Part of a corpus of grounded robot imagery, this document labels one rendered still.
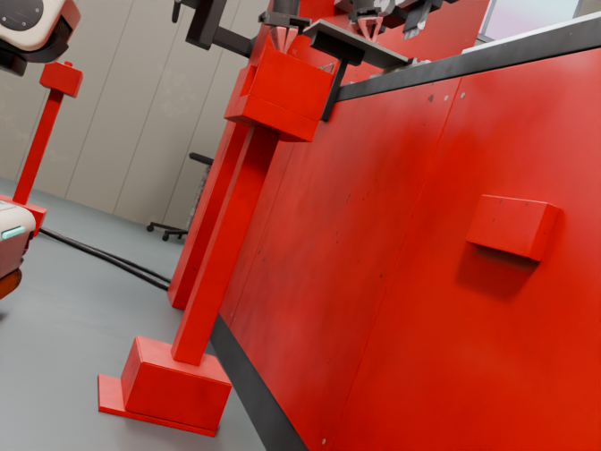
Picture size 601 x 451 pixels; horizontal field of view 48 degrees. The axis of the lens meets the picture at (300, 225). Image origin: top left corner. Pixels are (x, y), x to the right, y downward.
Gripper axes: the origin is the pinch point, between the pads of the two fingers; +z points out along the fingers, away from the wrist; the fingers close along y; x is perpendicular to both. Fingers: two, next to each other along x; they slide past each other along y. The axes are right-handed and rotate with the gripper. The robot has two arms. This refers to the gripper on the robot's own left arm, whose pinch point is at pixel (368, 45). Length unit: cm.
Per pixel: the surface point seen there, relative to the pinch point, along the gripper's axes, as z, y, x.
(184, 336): 63, -36, 63
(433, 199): 35, -79, 22
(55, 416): 69, -51, 90
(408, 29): -3.1, -0.4, -12.4
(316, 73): 10, -43, 29
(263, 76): 10, -44, 40
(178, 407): 75, -43, 67
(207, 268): 48, -36, 56
